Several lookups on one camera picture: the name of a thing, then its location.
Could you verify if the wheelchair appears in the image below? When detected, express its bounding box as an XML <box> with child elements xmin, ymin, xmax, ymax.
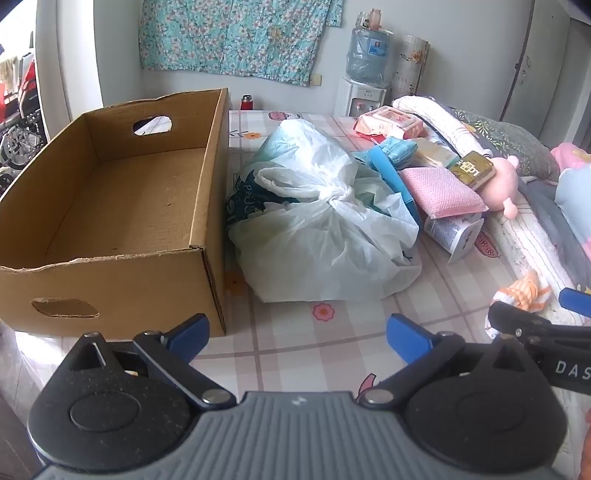
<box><xmin>0</xmin><ymin>51</ymin><xmax>47</xmax><ymax>171</ymax></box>

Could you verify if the blue white tissue packet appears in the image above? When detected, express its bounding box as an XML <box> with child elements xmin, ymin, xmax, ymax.
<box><xmin>367</xmin><ymin>145</ymin><xmax>422</xmax><ymax>227</ymax></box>

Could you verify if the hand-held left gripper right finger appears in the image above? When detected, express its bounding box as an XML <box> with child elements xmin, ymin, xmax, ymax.
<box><xmin>358</xmin><ymin>313</ymin><xmax>536</xmax><ymax>409</ymax></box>

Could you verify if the gold box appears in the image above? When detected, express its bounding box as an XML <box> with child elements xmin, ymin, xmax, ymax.
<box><xmin>449</xmin><ymin>151</ymin><xmax>497</xmax><ymax>191</ymax></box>

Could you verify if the grey patterned quilt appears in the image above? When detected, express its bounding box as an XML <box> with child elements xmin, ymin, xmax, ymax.
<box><xmin>443</xmin><ymin>106</ymin><xmax>591</xmax><ymax>282</ymax></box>

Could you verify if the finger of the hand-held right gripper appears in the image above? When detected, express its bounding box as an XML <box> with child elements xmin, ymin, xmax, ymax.
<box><xmin>558</xmin><ymin>286</ymin><xmax>591</xmax><ymax>320</ymax></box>
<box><xmin>487</xmin><ymin>300</ymin><xmax>591</xmax><ymax>352</ymax></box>

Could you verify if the white wardrobe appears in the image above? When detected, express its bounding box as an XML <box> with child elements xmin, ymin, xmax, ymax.
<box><xmin>501</xmin><ymin>0</ymin><xmax>591</xmax><ymax>153</ymax></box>

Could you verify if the pink blue plush toy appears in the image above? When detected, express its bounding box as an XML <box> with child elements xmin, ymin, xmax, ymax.
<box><xmin>549</xmin><ymin>142</ymin><xmax>591</xmax><ymax>259</ymax></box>

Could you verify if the teal floral curtain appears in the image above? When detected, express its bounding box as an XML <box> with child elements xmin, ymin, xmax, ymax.
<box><xmin>139</xmin><ymin>0</ymin><xmax>345</xmax><ymax>87</ymax></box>

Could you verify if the rolled floral mat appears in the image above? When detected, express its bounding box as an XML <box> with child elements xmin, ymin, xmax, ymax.
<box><xmin>392</xmin><ymin>34</ymin><xmax>431</xmax><ymax>104</ymax></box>

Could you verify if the pink knitted cloth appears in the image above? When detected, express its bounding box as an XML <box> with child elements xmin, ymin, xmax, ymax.
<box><xmin>398</xmin><ymin>166</ymin><xmax>489</xmax><ymax>219</ymax></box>

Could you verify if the orange checked small doll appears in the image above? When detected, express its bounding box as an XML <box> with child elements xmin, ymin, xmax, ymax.
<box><xmin>485</xmin><ymin>270</ymin><xmax>552</xmax><ymax>337</ymax></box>

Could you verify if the cream flat box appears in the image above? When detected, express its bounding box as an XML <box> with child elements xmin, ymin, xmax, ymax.
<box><xmin>410</xmin><ymin>138</ymin><xmax>462</xmax><ymax>171</ymax></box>

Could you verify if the white yogurt cup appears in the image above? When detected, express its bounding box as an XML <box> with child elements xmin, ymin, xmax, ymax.
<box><xmin>422</xmin><ymin>215</ymin><xmax>485</xmax><ymax>265</ymax></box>

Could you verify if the brown cardboard box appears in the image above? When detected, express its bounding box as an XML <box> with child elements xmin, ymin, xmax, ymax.
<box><xmin>0</xmin><ymin>88</ymin><xmax>232</xmax><ymax>337</ymax></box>

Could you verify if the pink white plush toy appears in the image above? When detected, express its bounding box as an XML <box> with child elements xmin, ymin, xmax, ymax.
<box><xmin>475</xmin><ymin>156</ymin><xmax>520</xmax><ymax>221</ymax></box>

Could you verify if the blue water jug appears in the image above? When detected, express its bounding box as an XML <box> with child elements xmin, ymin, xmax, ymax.
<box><xmin>345</xmin><ymin>27</ymin><xmax>395</xmax><ymax>88</ymax></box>

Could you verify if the white plastic bag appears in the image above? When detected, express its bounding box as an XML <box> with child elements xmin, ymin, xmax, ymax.
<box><xmin>226</xmin><ymin>119</ymin><xmax>423</xmax><ymax>303</ymax></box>

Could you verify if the red white wet wipes pack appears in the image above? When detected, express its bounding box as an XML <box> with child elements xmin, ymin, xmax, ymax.
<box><xmin>353</xmin><ymin>105</ymin><xmax>426</xmax><ymax>140</ymax></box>

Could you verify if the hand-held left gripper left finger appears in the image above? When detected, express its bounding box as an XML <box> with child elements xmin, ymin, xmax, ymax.
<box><xmin>69</xmin><ymin>313</ymin><xmax>236</xmax><ymax>409</ymax></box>

